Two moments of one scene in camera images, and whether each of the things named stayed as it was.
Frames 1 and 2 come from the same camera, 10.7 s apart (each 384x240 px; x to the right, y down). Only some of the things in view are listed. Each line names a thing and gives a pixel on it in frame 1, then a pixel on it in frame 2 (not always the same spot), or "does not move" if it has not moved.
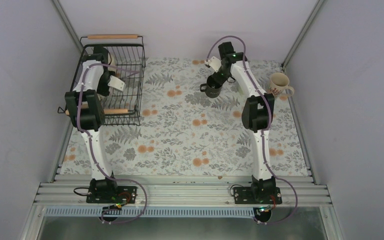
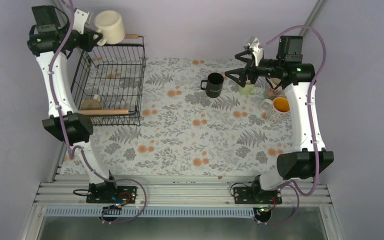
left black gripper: [102, 90] → [88, 44]
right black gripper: [220, 79] → [242, 73]
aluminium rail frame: [53, 193] does not move
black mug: [212, 89] does not move
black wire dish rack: [126, 58] does not move
